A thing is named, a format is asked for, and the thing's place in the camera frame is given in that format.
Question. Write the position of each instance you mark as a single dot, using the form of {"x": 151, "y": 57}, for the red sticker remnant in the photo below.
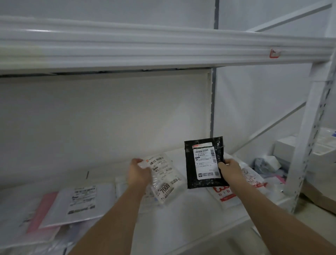
{"x": 275, "y": 53}

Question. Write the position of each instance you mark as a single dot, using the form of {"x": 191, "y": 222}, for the black mailer bag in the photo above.
{"x": 191, "y": 178}

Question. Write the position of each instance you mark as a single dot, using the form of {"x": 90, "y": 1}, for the white open foam container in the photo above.
{"x": 284, "y": 147}

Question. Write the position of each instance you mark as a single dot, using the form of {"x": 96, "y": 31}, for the pink printed plastic packet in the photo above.
{"x": 275, "y": 180}

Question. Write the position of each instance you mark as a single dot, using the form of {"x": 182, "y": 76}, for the person's right forearm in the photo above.
{"x": 275, "y": 218}

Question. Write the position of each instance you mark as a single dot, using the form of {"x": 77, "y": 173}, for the pile of plastic mailer bags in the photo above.
{"x": 15, "y": 223}

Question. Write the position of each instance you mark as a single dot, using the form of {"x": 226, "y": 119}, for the crumpled grey-white plastic wrap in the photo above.
{"x": 267, "y": 163}

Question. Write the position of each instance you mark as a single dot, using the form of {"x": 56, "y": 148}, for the person's left forearm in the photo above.
{"x": 110, "y": 223}

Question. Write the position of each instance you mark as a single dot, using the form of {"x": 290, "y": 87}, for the white metal shelving rack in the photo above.
{"x": 157, "y": 44}

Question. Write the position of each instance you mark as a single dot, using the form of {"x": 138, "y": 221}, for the person's left hand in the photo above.
{"x": 139, "y": 176}

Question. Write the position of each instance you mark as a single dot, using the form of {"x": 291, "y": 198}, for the person's right hand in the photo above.
{"x": 232, "y": 173}

